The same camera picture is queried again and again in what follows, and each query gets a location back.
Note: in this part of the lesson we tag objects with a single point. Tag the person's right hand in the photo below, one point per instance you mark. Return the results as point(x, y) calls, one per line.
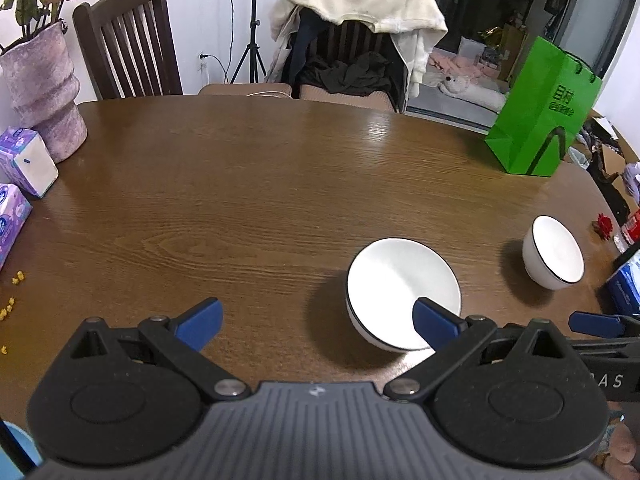
point(627, 445)

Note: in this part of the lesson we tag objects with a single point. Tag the dark wooden chair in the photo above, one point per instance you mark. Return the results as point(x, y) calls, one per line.
point(345, 96)
point(167, 40)

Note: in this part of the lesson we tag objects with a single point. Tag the green paper bag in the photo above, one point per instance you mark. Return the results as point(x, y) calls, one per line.
point(535, 110)

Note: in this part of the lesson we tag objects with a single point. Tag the large white black-rimmed bowl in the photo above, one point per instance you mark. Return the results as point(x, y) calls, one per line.
point(400, 280)

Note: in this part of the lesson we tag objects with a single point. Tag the plastic bottle red label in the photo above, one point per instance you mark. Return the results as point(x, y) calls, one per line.
point(632, 230)

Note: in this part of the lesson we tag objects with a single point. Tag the pink blanket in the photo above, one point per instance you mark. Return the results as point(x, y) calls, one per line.
point(452, 64)

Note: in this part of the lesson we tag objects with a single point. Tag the black tripod light stand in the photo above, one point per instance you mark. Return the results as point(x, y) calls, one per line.
point(255, 5)

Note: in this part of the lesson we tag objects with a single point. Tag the white plush toy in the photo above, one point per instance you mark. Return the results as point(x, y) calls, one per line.
point(470, 91)

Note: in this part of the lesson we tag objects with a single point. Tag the dark clothes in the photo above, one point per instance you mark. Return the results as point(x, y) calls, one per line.
point(350, 75)

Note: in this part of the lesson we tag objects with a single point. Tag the brown paper bag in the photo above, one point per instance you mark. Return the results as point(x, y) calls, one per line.
point(515, 55)

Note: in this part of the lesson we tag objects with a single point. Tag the blue tissue pack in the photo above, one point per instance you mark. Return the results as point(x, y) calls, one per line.
point(625, 285)

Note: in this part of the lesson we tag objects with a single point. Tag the scattered yellow crumbs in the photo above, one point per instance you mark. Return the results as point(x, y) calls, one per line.
point(20, 276)

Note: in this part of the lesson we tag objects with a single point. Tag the purple textured vase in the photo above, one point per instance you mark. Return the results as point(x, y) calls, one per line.
point(40, 90)

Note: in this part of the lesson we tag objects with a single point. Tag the white wall socket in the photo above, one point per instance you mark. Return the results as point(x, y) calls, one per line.
point(202, 66)

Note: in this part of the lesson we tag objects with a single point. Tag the small white black-rimmed bowl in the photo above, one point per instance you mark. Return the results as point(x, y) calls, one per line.
point(555, 250)

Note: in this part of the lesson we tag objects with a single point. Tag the glass sliding door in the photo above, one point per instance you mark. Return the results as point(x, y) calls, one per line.
point(590, 20)

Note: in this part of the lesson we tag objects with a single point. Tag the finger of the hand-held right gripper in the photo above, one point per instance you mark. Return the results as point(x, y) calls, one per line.
point(595, 324)

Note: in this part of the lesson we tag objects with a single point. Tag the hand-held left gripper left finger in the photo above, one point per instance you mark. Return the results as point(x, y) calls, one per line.
point(200, 327)

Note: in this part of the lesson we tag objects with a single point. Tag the red artificial flower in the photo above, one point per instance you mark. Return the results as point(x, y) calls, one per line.
point(604, 225)

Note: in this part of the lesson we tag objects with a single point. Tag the purple tissue pack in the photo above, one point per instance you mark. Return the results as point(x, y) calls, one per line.
point(25, 160)
point(10, 220)

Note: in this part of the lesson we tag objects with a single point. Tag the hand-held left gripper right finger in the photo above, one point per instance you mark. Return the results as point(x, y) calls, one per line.
point(435, 327)

